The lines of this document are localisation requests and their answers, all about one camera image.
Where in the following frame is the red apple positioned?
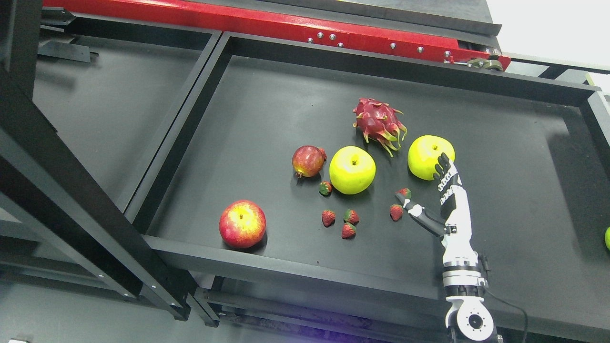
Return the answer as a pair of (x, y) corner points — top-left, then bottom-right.
(218, 199), (267, 248)

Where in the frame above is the strawberry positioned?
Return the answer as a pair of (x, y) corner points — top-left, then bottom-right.
(397, 187), (412, 199)
(341, 222), (356, 240)
(318, 181), (333, 197)
(343, 209), (360, 225)
(388, 204), (404, 222)
(322, 209), (336, 228)

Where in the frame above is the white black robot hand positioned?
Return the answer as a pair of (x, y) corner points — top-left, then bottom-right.
(395, 153), (478, 267)

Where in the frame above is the pomegranate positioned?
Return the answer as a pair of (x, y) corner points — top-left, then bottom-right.
(292, 145), (327, 178)

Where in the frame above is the yellow green apple centre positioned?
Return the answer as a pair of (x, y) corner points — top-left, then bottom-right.
(329, 146), (376, 195)

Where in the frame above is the pink dragon fruit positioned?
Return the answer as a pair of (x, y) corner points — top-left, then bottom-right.
(352, 98), (408, 158)

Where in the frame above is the red metal beam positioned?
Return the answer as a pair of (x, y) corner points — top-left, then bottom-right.
(43, 0), (511, 70)

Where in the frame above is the black metal shelf rack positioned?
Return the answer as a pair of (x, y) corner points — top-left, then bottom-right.
(1, 12), (609, 343)

